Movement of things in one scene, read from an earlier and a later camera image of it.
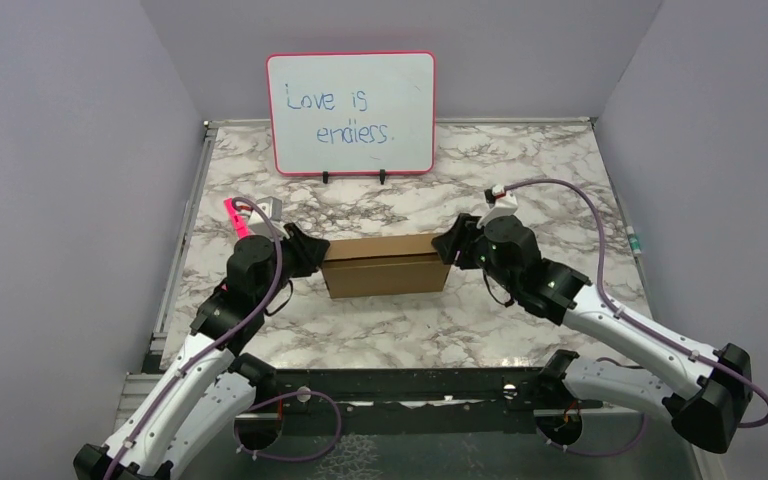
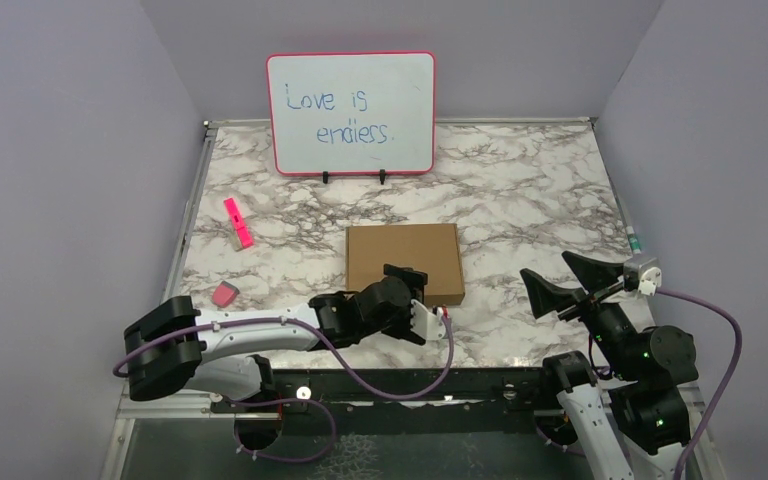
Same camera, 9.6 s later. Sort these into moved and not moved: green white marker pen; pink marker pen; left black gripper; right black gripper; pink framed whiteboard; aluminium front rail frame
Moved: left black gripper; right black gripper
Not moved: aluminium front rail frame; pink marker pen; pink framed whiteboard; green white marker pen
